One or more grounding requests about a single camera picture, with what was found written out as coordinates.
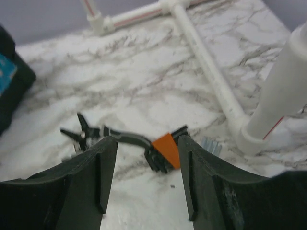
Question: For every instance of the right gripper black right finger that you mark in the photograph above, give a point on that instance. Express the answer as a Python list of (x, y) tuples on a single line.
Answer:
[(221, 196)]

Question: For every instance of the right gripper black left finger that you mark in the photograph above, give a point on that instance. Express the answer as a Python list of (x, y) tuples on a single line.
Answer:
[(70, 196)]

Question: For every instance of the black plastic toolbox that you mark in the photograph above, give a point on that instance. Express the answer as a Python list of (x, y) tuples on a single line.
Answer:
[(16, 78)]

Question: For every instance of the orange hex key set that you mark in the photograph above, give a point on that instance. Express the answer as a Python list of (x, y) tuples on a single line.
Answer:
[(163, 154)]

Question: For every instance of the black yellow wire stripper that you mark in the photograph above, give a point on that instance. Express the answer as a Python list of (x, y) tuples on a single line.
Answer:
[(91, 135)]

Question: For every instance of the white pvc pipe frame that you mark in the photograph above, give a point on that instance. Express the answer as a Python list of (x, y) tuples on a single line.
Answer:
[(283, 92)]

